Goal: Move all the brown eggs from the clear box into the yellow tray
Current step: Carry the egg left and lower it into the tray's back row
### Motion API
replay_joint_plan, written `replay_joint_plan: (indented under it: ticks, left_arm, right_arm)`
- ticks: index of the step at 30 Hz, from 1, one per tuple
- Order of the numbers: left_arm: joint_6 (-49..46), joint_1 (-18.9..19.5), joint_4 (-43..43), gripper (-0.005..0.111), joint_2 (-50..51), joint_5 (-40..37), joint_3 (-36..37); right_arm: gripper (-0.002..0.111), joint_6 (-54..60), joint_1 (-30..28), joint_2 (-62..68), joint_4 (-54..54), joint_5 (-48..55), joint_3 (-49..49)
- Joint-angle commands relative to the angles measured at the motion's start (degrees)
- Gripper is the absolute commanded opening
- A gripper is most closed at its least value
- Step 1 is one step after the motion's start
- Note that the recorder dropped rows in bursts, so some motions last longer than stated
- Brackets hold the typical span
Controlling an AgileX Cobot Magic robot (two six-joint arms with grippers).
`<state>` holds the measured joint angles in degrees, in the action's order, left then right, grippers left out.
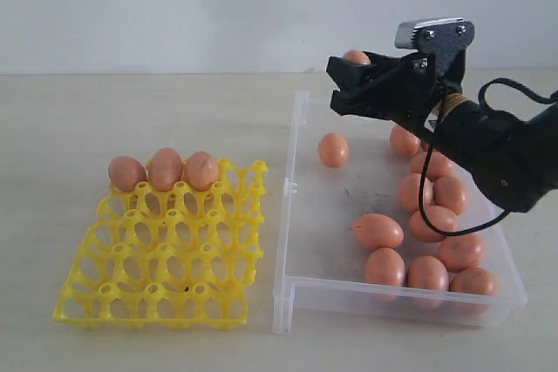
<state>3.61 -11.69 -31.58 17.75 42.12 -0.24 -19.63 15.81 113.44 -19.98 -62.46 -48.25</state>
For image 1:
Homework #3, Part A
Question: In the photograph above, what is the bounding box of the yellow plastic egg tray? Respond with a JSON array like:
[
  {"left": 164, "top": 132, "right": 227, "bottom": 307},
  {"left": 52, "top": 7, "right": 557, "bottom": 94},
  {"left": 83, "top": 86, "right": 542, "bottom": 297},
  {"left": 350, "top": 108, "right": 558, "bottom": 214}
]
[{"left": 52, "top": 159, "right": 268, "bottom": 329}]

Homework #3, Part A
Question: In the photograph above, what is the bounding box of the black cable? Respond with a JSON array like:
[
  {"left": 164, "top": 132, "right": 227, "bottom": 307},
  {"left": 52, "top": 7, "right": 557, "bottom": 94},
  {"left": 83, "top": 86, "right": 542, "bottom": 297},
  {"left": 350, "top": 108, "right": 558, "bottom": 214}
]
[{"left": 418, "top": 78, "right": 558, "bottom": 239}]

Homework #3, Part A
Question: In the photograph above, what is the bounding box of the clear plastic bin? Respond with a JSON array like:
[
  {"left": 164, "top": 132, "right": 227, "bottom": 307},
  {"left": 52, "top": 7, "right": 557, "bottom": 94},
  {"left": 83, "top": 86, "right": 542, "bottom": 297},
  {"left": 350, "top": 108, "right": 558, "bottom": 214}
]
[{"left": 273, "top": 91, "right": 527, "bottom": 334}]

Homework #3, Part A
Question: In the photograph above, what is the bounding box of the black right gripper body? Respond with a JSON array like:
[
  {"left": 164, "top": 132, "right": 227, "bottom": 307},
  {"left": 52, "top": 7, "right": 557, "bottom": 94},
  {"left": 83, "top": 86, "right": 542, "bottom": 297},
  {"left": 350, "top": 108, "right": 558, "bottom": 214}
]
[{"left": 370, "top": 52, "right": 462, "bottom": 127}]

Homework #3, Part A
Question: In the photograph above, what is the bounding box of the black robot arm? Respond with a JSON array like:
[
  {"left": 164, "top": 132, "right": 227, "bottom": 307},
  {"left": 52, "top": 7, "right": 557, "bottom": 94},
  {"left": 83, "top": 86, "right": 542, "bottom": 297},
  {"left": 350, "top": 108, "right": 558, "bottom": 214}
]
[{"left": 326, "top": 52, "right": 557, "bottom": 213}]

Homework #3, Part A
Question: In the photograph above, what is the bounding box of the brown egg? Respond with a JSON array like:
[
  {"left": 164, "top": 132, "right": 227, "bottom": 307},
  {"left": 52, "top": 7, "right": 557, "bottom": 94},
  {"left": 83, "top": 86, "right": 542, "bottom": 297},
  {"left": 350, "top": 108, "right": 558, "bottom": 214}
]
[
  {"left": 433, "top": 176, "right": 467, "bottom": 215},
  {"left": 407, "top": 255, "right": 449, "bottom": 291},
  {"left": 318, "top": 132, "right": 350, "bottom": 168},
  {"left": 450, "top": 267, "right": 500, "bottom": 296},
  {"left": 364, "top": 247, "right": 405, "bottom": 287},
  {"left": 148, "top": 147, "right": 183, "bottom": 192},
  {"left": 409, "top": 206, "right": 458, "bottom": 243},
  {"left": 437, "top": 233, "right": 486, "bottom": 273},
  {"left": 410, "top": 151, "right": 455, "bottom": 181},
  {"left": 398, "top": 173, "right": 433, "bottom": 213},
  {"left": 351, "top": 213, "right": 404, "bottom": 250},
  {"left": 184, "top": 151, "right": 219, "bottom": 191},
  {"left": 390, "top": 125, "right": 421, "bottom": 158},
  {"left": 108, "top": 156, "right": 146, "bottom": 193},
  {"left": 343, "top": 50, "right": 371, "bottom": 65}
]

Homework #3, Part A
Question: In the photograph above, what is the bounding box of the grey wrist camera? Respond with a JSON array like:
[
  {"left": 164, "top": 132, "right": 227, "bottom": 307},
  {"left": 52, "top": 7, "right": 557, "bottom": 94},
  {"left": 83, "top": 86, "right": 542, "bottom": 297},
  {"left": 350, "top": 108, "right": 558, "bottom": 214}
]
[{"left": 394, "top": 17, "right": 475, "bottom": 83}]

